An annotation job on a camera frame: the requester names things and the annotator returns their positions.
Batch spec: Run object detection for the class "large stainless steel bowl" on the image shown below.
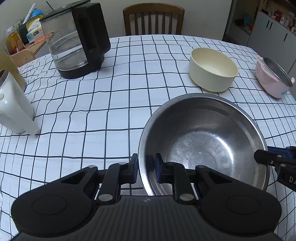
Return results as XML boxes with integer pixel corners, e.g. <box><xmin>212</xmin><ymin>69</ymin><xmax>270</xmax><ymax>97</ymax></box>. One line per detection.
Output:
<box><xmin>138</xmin><ymin>93</ymin><xmax>270</xmax><ymax>196</ymax></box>

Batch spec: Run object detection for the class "pink steel-lined kids bowl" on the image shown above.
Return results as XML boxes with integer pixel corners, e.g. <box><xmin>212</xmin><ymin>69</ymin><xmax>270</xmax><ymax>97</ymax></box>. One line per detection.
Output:
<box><xmin>255</xmin><ymin>56</ymin><xmax>295</xmax><ymax>98</ymax></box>

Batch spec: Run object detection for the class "cream round bowl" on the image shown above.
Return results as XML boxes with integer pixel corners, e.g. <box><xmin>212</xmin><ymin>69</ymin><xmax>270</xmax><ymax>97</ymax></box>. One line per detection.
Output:
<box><xmin>189</xmin><ymin>48</ymin><xmax>238</xmax><ymax>92</ymax></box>

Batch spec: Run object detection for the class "white black grid tablecloth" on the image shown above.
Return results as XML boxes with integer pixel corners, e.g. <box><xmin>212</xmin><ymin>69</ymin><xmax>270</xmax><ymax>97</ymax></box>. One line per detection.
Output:
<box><xmin>1</xmin><ymin>35</ymin><xmax>295</xmax><ymax>232</ymax></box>

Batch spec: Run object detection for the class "wooden chair far side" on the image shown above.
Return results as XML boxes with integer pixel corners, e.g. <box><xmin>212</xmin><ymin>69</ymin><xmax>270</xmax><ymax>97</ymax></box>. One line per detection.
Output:
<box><xmin>122</xmin><ymin>3</ymin><xmax>185</xmax><ymax>36</ymax></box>

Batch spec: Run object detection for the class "gold metal canister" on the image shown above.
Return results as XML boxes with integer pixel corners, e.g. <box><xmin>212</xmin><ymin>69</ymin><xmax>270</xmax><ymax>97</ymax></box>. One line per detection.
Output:
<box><xmin>0</xmin><ymin>50</ymin><xmax>26</xmax><ymax>91</ymax></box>

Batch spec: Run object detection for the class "white wall cupboard unit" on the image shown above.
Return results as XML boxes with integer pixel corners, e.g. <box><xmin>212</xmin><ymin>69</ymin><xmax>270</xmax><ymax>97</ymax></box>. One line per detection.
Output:
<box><xmin>225</xmin><ymin>1</ymin><xmax>295</xmax><ymax>73</ymax></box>

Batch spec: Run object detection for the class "glass kettle black handle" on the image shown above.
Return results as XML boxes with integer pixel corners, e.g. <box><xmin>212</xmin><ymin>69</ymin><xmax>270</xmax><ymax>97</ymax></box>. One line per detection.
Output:
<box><xmin>40</xmin><ymin>1</ymin><xmax>110</xmax><ymax>79</ymax></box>

